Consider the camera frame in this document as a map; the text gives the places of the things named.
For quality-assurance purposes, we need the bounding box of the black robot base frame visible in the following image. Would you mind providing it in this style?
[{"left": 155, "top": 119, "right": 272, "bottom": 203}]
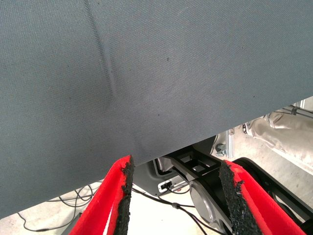
[{"left": 163, "top": 144, "right": 313, "bottom": 235}]

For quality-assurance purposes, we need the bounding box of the black floor cable with connector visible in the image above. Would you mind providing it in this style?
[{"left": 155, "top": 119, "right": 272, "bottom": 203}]
[{"left": 131, "top": 187, "right": 221, "bottom": 235}]

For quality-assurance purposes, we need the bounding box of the aluminium table leg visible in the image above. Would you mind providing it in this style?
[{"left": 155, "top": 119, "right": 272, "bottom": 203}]
[{"left": 224, "top": 128, "right": 235, "bottom": 159}]

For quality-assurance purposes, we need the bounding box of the aluminium frame profile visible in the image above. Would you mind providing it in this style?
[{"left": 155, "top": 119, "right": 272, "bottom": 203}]
[{"left": 285, "top": 99, "right": 313, "bottom": 117}]

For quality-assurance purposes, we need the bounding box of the thin black floor cable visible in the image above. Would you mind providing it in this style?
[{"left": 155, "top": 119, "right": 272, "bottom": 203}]
[{"left": 17, "top": 181, "right": 103, "bottom": 232}]

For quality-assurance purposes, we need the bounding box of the white patterned shoe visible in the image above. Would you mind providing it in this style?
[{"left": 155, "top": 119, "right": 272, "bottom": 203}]
[{"left": 242, "top": 121, "right": 255, "bottom": 135}]

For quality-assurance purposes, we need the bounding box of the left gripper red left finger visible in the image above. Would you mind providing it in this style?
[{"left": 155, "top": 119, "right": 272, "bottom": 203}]
[{"left": 69, "top": 154, "right": 135, "bottom": 235}]

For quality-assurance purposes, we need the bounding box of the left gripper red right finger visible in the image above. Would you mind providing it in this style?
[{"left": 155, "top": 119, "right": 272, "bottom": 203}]
[{"left": 219, "top": 159, "right": 308, "bottom": 235}]

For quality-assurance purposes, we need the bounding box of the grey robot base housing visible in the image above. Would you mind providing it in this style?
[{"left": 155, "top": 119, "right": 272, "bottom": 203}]
[{"left": 133, "top": 158, "right": 191, "bottom": 196}]

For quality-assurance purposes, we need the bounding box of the dark grey table cloth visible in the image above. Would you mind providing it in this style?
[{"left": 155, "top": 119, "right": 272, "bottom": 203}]
[{"left": 0, "top": 0, "right": 313, "bottom": 220}]

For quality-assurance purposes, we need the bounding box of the beige trouser leg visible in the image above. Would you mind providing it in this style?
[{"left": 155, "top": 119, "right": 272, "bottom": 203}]
[{"left": 244, "top": 111, "right": 313, "bottom": 172}]

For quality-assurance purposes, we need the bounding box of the grey caster wheel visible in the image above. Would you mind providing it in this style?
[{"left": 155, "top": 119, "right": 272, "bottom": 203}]
[{"left": 216, "top": 143, "right": 227, "bottom": 157}]

